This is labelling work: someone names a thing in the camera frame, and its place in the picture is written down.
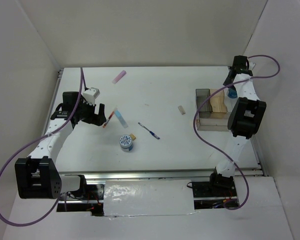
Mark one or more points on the aluminium front rail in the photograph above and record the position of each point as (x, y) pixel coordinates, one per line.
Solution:
(142, 175)

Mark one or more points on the red pen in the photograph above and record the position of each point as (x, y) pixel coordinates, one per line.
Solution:
(109, 118)

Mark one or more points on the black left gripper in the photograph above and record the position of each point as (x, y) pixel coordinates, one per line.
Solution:
(97, 119)

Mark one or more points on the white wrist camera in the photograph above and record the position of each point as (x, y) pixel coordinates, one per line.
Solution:
(90, 95)
(250, 66)

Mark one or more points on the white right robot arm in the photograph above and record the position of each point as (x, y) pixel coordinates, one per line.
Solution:
(243, 122)

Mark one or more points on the blue white jar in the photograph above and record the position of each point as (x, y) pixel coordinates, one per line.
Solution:
(232, 92)
(126, 143)

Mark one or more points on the blue glue stick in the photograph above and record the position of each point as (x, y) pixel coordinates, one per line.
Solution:
(121, 119)

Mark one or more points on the blue pen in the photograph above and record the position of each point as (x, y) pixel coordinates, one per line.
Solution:
(151, 132)

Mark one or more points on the pink glue stick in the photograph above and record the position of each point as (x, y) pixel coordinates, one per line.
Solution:
(119, 76)

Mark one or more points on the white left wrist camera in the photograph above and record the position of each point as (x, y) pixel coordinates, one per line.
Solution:
(90, 95)

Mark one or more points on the white dirty eraser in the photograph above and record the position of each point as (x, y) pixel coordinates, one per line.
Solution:
(181, 109)

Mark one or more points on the yellow eraser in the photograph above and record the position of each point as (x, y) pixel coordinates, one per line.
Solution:
(133, 137)

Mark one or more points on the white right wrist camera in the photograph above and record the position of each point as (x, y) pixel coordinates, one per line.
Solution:
(250, 66)

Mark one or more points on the transparent compartment organizer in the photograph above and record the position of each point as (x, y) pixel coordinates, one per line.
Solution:
(214, 114)

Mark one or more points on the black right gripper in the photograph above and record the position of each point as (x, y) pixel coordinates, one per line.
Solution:
(227, 81)

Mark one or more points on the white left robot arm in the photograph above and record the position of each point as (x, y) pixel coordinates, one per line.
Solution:
(36, 175)

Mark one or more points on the white foam cover panel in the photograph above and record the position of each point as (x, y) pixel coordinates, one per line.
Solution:
(147, 198)

